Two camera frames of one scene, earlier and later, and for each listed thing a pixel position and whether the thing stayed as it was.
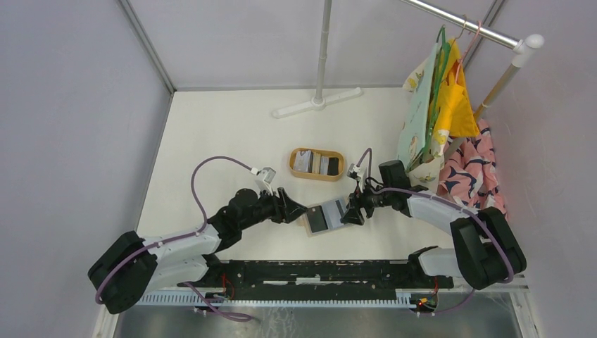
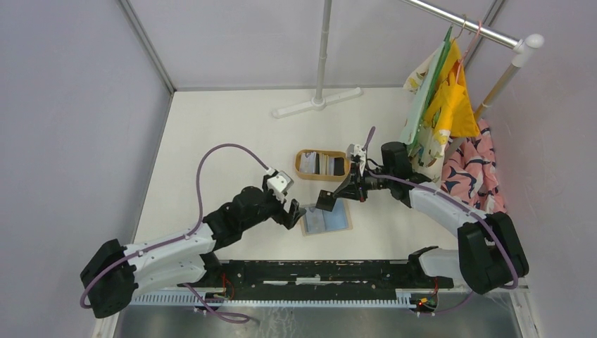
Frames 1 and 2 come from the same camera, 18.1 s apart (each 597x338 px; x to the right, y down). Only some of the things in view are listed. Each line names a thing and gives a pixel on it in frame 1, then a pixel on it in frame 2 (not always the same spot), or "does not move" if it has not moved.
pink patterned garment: x=470 y=176 does not move
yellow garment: x=455 y=112 does not move
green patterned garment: x=444 y=52 -> x=424 y=104
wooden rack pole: x=502 y=84 does not move
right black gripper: x=352 y=215 -> x=350 y=191
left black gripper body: x=267 y=208 does not move
